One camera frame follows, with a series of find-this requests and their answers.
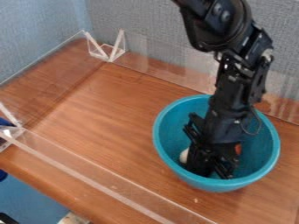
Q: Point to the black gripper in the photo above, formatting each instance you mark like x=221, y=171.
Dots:
x=217, y=132

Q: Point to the white brown toy mushroom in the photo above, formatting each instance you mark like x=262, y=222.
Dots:
x=185, y=153

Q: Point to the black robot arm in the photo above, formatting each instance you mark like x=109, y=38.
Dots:
x=221, y=27

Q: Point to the blue plastic bowl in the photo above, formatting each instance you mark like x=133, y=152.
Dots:
x=261, y=149

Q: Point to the clear acrylic back barrier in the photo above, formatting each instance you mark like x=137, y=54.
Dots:
x=192, y=69

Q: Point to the clear acrylic front barrier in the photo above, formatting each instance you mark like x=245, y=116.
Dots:
x=121, y=189

